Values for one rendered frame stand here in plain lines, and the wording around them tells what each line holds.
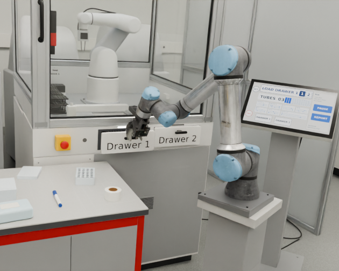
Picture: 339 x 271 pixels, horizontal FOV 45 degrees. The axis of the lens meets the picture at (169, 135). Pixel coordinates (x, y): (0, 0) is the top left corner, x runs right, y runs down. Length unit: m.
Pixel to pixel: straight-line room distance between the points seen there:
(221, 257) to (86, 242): 0.61
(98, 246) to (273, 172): 1.26
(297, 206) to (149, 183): 1.53
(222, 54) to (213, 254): 0.89
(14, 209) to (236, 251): 0.93
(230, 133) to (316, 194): 1.82
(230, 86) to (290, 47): 1.86
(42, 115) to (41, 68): 0.23
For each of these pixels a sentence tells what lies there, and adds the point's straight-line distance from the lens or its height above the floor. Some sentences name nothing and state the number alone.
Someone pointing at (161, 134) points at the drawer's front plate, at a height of 0.89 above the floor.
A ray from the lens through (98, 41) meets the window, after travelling 2.08.
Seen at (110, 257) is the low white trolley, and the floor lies 0.56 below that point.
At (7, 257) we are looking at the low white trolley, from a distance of 1.64.
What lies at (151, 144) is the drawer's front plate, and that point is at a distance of 2.19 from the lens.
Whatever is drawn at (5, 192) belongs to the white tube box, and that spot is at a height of 0.80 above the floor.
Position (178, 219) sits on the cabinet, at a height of 0.34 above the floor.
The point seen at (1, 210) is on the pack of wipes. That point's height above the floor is 0.80.
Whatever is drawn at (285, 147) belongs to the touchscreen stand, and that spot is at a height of 0.83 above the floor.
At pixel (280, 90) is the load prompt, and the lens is 2.50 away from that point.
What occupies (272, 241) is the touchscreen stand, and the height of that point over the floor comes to 0.21.
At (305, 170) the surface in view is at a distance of 3.38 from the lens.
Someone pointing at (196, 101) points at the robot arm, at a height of 1.16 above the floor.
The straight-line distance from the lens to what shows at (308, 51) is 3.32.
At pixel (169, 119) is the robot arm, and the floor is 1.09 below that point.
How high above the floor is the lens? 1.50
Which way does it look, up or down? 16 degrees down
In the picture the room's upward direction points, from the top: 5 degrees clockwise
